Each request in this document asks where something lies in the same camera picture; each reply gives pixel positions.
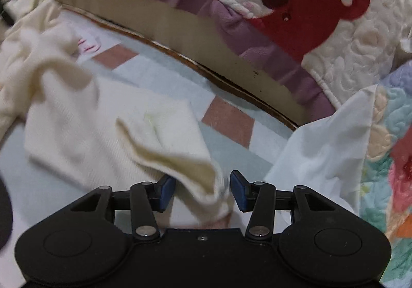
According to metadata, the checkered play mat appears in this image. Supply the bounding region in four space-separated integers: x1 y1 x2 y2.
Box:
0 8 301 282

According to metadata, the floral quilted blanket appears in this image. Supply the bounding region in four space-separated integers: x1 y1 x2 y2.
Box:
265 63 411 287

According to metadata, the cream zip-up hoodie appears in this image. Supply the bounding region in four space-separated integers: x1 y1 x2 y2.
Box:
1 0 233 229

